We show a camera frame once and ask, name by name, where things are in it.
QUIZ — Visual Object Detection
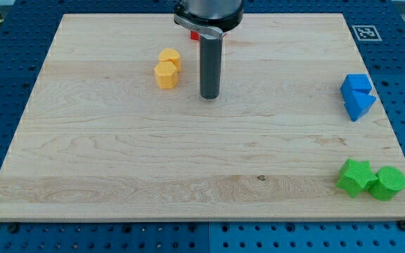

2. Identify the yellow hexagon block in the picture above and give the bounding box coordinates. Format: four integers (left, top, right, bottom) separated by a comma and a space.
154, 61, 179, 89

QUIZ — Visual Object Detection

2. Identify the green cylinder block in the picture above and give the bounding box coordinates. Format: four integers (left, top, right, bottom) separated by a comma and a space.
368, 166, 405, 201

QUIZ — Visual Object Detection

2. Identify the wooden board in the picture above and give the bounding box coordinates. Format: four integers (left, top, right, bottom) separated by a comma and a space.
0, 13, 405, 222

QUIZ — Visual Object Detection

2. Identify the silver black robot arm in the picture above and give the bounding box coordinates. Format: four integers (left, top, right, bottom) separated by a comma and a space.
173, 0, 245, 99

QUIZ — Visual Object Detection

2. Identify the blue cube block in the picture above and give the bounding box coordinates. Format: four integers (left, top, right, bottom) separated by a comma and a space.
340, 74, 372, 102

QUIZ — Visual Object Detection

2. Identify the green star block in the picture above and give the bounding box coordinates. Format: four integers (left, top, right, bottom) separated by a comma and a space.
335, 158, 378, 198

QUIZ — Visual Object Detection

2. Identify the red block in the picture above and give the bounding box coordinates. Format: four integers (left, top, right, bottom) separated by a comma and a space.
190, 31, 200, 41

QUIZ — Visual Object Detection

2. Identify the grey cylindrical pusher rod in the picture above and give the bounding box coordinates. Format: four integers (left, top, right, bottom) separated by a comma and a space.
200, 35, 222, 99

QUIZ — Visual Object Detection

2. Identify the yellow heart block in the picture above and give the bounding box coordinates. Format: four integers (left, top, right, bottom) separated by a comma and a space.
158, 48, 181, 72

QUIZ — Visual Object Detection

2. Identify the blue triangle block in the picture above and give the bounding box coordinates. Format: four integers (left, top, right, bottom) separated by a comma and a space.
342, 91, 377, 122

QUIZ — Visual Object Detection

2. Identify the fiducial marker tag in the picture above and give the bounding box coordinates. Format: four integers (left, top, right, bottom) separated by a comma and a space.
352, 25, 382, 41

